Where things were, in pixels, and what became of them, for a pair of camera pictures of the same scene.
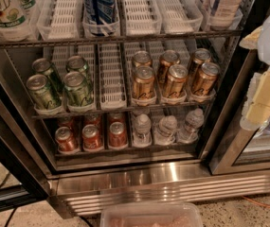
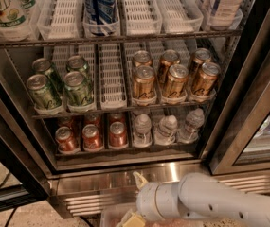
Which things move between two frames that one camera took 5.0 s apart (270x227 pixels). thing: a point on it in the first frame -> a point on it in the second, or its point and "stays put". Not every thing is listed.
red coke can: x=117 y=117 stays put
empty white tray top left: x=59 y=10 stays put
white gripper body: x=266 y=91 -> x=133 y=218
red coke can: x=117 y=134 stays put
